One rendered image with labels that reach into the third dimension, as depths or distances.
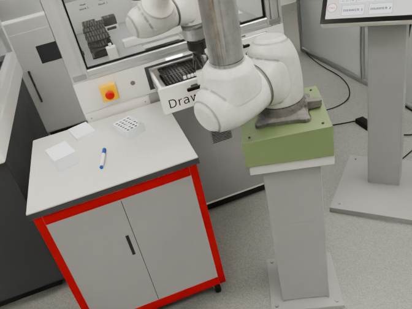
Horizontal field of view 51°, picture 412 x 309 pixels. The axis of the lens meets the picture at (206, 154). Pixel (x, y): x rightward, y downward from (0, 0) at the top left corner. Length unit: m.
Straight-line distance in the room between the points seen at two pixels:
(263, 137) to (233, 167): 0.99
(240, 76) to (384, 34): 1.04
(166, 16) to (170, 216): 0.73
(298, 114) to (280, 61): 0.20
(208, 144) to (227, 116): 1.04
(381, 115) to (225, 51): 1.25
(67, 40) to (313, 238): 1.28
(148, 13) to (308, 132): 0.62
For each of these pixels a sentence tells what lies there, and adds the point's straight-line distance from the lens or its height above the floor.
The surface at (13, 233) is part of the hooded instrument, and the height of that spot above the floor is 0.43.
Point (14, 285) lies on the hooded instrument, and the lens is 2.37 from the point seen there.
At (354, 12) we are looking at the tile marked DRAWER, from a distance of 2.02.
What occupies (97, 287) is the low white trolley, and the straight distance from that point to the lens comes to 1.84.
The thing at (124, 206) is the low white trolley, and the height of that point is 0.65.
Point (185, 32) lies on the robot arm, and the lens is 1.58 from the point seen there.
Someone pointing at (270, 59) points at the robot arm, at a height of 1.09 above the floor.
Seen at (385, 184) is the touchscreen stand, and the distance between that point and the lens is 2.52.
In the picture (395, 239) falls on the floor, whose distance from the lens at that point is 2.26.
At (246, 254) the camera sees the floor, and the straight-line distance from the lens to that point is 2.21.
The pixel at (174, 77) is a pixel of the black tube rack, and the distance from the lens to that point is 1.90.
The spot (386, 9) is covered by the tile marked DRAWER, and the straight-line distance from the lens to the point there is 2.00.
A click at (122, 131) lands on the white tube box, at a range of 1.82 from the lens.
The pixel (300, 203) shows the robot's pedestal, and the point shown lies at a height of 0.54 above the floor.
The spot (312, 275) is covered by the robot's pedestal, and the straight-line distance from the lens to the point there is 1.89.
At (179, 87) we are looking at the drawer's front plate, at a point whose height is 0.91.
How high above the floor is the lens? 1.57
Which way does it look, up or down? 32 degrees down
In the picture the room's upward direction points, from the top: 13 degrees counter-clockwise
